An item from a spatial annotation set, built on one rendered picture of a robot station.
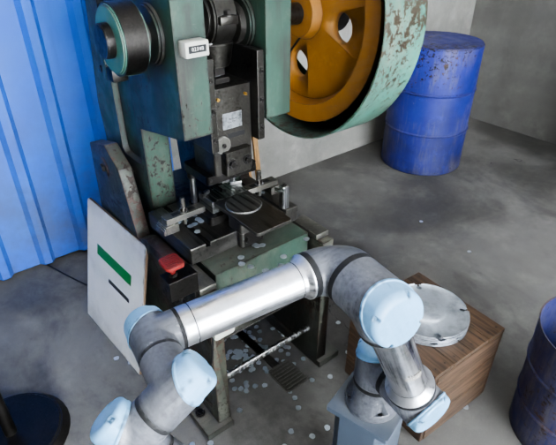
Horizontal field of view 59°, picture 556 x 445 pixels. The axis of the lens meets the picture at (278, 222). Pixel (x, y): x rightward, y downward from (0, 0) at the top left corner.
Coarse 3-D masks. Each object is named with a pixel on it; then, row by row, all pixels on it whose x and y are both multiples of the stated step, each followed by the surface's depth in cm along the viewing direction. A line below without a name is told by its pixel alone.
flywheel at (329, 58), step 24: (312, 0) 156; (336, 0) 152; (360, 0) 145; (312, 24) 159; (336, 24) 158; (360, 24) 148; (312, 48) 167; (336, 48) 158; (360, 48) 151; (312, 72) 171; (336, 72) 162; (360, 72) 149; (312, 96) 175; (336, 96) 161; (360, 96) 155; (312, 120) 174
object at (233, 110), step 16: (224, 80) 151; (240, 80) 153; (224, 96) 148; (240, 96) 152; (224, 112) 150; (240, 112) 154; (224, 128) 153; (240, 128) 157; (224, 144) 153; (240, 144) 160; (208, 160) 159; (224, 160) 156; (240, 160) 158
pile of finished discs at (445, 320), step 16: (416, 288) 190; (432, 288) 190; (432, 304) 181; (448, 304) 182; (464, 304) 181; (432, 320) 174; (448, 320) 175; (464, 320) 175; (416, 336) 169; (432, 336) 168; (448, 336) 168
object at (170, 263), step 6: (162, 258) 144; (168, 258) 144; (174, 258) 144; (180, 258) 144; (162, 264) 141; (168, 264) 141; (174, 264) 141; (180, 264) 141; (168, 270) 140; (174, 270) 140
